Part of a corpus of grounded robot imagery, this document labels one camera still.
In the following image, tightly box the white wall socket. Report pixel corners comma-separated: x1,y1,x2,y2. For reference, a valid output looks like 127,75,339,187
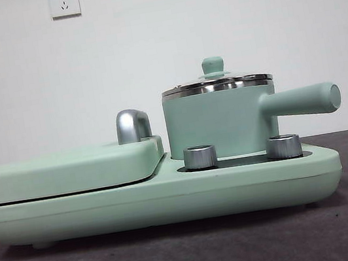
48,0,82,20

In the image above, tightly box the chrome control knob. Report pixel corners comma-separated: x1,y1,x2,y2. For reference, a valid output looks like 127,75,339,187
182,143,219,171
264,132,304,160

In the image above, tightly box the green griddle lid chrome handle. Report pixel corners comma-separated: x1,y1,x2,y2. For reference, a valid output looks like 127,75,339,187
0,105,170,205

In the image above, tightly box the green breakfast machine base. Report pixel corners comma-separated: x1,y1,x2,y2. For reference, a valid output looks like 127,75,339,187
0,127,348,256

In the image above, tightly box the glass pot lid green knob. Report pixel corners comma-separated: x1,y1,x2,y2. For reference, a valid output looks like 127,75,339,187
155,47,275,102

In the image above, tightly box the green pot with handle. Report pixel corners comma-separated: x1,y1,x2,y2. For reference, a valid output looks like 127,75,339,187
160,68,348,168

